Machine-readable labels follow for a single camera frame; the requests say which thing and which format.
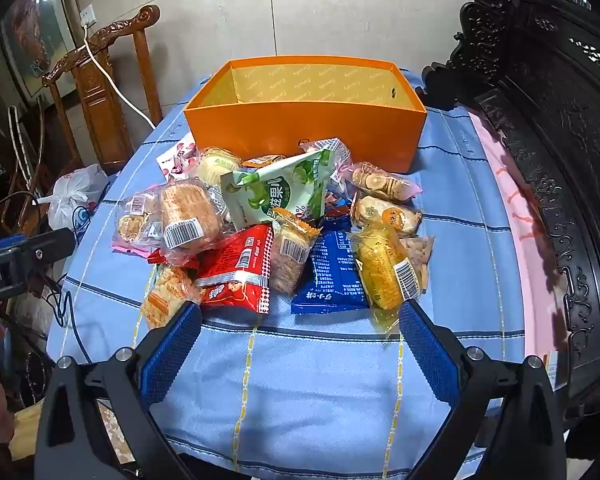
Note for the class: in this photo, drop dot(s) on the red snack packet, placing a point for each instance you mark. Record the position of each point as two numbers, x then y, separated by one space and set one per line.
237 270

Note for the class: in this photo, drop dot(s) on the strawberry print snack packet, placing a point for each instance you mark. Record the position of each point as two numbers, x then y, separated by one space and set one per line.
177 160

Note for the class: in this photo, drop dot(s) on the white plastic bag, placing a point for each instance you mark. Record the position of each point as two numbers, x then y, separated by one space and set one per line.
75 195

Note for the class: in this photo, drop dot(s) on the framed picture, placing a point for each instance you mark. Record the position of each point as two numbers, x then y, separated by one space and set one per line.
35 30

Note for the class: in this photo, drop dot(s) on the pink cloth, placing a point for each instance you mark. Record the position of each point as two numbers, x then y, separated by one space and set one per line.
525 260

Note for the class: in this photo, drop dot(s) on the blue checked tablecloth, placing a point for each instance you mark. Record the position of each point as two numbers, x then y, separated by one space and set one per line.
300 385

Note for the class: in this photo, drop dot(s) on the brown wooden chair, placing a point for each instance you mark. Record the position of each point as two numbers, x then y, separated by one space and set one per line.
100 95

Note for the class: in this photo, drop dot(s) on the small clear white candy packet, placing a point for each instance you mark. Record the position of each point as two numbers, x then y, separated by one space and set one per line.
325 152

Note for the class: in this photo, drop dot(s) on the clear rice cracker packet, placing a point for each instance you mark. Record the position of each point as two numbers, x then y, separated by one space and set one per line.
187 212

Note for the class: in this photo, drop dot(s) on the orange-trimmed cracker packet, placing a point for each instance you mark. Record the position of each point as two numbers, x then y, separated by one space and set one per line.
292 255

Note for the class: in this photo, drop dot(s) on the beige snack packet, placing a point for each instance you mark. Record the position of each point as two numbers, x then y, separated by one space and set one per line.
420 255

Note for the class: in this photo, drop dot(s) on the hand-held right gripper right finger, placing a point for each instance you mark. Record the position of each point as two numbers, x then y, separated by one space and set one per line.
427 350

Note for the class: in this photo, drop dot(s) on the dark carved wooden furniture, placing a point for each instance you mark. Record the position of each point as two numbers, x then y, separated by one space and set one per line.
570 160

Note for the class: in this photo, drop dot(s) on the pale green cake packet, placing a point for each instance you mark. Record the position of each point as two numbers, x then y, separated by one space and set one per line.
217 165

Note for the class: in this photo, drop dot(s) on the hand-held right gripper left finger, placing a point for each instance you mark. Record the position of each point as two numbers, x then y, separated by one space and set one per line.
172 355

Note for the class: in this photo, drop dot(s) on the pink-edged biscuit packet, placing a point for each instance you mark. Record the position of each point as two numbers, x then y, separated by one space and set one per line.
132 225
382 180

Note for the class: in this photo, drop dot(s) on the square biscuit packet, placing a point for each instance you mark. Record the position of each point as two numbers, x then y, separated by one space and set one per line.
162 292

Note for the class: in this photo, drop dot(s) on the white wall socket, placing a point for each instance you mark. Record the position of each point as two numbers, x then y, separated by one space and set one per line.
88 17

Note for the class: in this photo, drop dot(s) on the clear round biscuit packet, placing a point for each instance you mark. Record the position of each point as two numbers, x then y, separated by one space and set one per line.
385 215

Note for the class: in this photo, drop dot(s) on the green and white snack packet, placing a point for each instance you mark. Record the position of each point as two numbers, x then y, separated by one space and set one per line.
275 192

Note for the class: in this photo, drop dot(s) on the orange snack packet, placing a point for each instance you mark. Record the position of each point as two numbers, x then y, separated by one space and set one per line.
262 161

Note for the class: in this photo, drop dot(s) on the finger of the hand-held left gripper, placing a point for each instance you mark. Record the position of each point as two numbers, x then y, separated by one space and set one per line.
50 245

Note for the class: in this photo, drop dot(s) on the blue snack packet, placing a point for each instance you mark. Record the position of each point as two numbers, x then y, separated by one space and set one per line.
330 275

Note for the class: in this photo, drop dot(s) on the orange cardboard box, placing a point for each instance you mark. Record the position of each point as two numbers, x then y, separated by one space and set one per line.
300 125

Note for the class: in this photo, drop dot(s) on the yellow cake packet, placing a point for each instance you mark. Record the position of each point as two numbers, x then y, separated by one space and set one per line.
382 270

